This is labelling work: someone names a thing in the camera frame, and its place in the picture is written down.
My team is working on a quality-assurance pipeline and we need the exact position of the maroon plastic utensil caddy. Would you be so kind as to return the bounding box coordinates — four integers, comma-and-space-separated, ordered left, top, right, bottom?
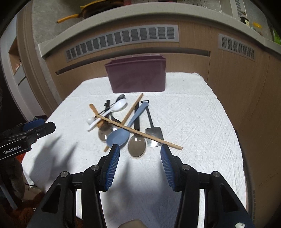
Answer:
105, 55, 166, 93

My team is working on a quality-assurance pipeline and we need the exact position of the black smiley face spoon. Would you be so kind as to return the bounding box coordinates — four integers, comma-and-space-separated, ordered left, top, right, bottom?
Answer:
99, 94, 127, 116

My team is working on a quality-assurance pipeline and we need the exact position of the yellow lid jar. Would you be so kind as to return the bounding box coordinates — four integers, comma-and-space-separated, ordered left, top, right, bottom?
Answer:
252, 22, 263, 36

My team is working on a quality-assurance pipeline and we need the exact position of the small steel spatula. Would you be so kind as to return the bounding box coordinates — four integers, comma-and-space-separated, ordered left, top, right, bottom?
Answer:
145, 107, 164, 147

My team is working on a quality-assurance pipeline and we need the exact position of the white textured table mat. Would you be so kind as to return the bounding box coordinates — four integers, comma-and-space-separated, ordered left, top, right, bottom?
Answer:
22, 73, 246, 227

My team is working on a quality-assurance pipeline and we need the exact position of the small grey vent grille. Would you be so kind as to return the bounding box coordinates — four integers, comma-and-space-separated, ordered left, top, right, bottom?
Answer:
218, 33, 256, 60

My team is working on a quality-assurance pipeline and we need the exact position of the steel spoon speckled handle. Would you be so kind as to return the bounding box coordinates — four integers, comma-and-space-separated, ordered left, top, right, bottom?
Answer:
128, 103, 146, 157

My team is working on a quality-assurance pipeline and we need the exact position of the blue plastic spoon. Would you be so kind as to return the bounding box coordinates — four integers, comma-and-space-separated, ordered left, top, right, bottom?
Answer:
106, 102, 149, 147

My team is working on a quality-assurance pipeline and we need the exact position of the wooden chopstick long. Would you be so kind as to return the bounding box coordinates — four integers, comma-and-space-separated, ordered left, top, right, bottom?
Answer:
89, 103, 183, 150

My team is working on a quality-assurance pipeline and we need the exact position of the yellow frying pan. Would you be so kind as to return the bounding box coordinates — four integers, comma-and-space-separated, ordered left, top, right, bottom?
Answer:
56, 0, 124, 24

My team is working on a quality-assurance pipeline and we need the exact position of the large grey vent grille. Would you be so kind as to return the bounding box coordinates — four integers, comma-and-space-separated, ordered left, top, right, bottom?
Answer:
65, 24, 179, 62

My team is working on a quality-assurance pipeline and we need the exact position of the white ceramic spoon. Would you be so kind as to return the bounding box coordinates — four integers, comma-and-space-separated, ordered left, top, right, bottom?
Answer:
87, 98, 127, 131

